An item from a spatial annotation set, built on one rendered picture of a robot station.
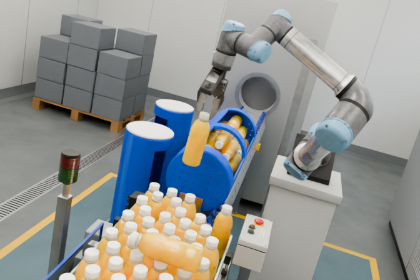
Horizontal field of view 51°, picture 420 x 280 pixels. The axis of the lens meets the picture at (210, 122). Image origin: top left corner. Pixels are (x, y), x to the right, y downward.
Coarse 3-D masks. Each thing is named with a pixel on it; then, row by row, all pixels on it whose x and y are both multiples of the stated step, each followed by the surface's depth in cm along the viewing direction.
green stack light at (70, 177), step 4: (60, 168) 143; (60, 172) 143; (64, 172) 142; (68, 172) 142; (72, 172) 143; (76, 172) 144; (60, 176) 143; (64, 176) 143; (68, 176) 143; (72, 176) 144; (76, 176) 145; (60, 180) 144; (64, 180) 143; (68, 180) 143; (72, 180) 144; (76, 180) 146
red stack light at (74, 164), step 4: (80, 156) 145; (60, 160) 143; (64, 160) 141; (68, 160) 141; (72, 160) 141; (76, 160) 142; (60, 164) 143; (64, 164) 142; (68, 164) 142; (72, 164) 142; (76, 164) 143; (64, 168) 142; (68, 168) 142; (72, 168) 143; (76, 168) 144
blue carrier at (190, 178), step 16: (224, 112) 250; (240, 112) 257; (224, 128) 218; (240, 144) 219; (176, 160) 184; (208, 160) 181; (224, 160) 183; (176, 176) 186; (192, 176) 184; (208, 176) 182; (224, 176) 181; (192, 192) 186; (208, 192) 184; (224, 192) 182; (208, 208) 186
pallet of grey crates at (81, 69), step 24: (72, 24) 515; (96, 24) 532; (48, 48) 530; (72, 48) 522; (96, 48) 514; (120, 48) 550; (144, 48) 546; (48, 72) 538; (72, 72) 530; (96, 72) 525; (120, 72) 513; (144, 72) 566; (48, 96) 546; (72, 96) 537; (96, 96) 529; (120, 96) 521; (144, 96) 590; (120, 120) 531
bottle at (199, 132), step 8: (200, 120) 161; (208, 120) 162; (192, 128) 162; (200, 128) 160; (208, 128) 162; (192, 136) 162; (200, 136) 161; (192, 144) 162; (200, 144) 162; (184, 152) 166; (192, 152) 163; (200, 152) 164; (184, 160) 166; (192, 160) 164; (200, 160) 166
